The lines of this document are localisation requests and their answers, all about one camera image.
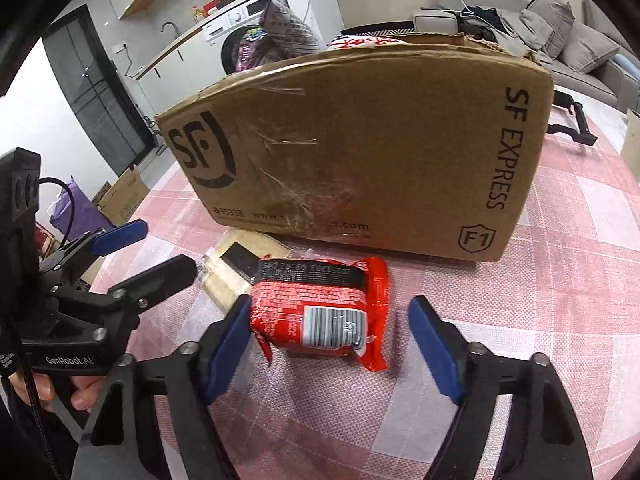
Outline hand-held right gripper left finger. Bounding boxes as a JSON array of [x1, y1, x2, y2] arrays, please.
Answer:
[[70, 294, 253, 480]]

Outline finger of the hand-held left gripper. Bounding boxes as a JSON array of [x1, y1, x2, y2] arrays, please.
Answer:
[[107, 254, 197, 311], [37, 219, 149, 286]]

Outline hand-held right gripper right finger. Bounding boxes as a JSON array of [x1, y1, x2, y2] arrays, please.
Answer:
[[407, 295, 596, 480]]

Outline red patterned snack packet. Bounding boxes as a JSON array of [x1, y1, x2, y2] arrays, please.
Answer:
[[249, 256, 391, 373]]

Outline brown cardboard box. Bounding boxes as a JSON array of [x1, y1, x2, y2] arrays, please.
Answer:
[[155, 31, 556, 263]]

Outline silver purple cartoon snack packet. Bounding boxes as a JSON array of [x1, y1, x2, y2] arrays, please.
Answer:
[[264, 0, 323, 58]]

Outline large white noodle snack bag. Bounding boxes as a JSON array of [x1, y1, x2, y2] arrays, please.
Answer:
[[327, 34, 408, 52]]

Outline person's left forearm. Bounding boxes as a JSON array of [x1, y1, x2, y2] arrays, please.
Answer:
[[0, 395, 51, 480]]

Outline person's left hand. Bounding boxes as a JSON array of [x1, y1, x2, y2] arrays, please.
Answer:
[[7, 372, 107, 415]]

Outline purple plastic bag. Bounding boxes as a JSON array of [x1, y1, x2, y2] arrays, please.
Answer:
[[47, 176, 116, 246]]

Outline small open cardboard box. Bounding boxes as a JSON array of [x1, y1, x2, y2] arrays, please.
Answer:
[[95, 165, 151, 228]]

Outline beige flat packet black label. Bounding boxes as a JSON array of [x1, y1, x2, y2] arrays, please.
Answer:
[[197, 230, 291, 313]]

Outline wooden rack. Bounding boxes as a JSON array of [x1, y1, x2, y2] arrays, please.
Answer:
[[32, 225, 58, 261]]

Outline pink checked tablecloth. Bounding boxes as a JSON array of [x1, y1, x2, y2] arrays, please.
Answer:
[[82, 87, 640, 480]]

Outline white kitchen counter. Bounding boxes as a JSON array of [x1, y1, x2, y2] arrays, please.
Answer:
[[135, 7, 241, 81]]

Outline white washing machine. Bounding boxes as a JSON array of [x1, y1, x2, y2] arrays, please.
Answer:
[[202, 0, 291, 78]]

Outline beige cup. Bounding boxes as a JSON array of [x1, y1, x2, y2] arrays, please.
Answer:
[[622, 107, 640, 166]]

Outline grey sofa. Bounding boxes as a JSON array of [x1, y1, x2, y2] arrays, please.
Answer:
[[412, 0, 640, 111]]

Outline black clothes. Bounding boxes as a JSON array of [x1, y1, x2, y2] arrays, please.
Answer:
[[457, 5, 506, 41]]

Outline grey jacket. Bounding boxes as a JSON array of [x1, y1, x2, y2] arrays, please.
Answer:
[[495, 7, 556, 66]]

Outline light grey pillow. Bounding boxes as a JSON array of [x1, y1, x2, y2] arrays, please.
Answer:
[[560, 22, 621, 73]]

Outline dark grey pillow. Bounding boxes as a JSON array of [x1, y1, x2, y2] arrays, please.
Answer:
[[520, 0, 576, 58]]

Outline black plastic frame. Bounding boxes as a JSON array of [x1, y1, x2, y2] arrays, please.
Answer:
[[547, 87, 599, 148]]

